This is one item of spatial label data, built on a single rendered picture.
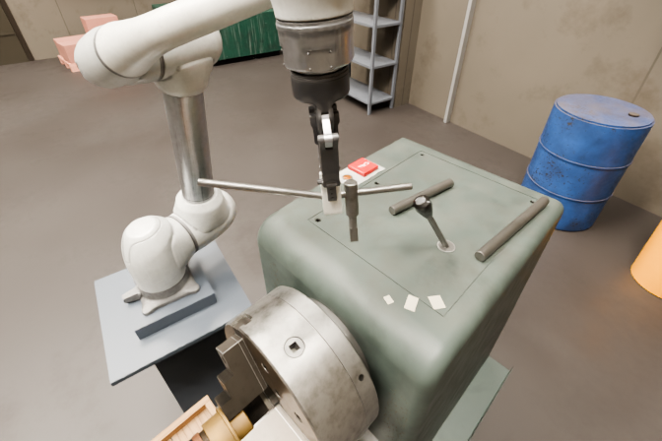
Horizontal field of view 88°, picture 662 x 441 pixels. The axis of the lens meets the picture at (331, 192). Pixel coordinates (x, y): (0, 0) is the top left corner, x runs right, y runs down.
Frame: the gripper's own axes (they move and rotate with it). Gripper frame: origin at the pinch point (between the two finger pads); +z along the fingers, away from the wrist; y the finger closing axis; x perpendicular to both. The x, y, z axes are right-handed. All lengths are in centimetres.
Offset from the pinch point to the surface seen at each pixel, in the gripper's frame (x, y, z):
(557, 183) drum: 165, -135, 120
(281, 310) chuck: -11.1, 7.0, 19.4
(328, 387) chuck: -4.2, 19.5, 23.1
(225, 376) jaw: -21.9, 14.0, 26.1
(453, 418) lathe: 32, 4, 92
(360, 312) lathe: 2.7, 8.9, 20.4
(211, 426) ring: -24.2, 20.1, 29.7
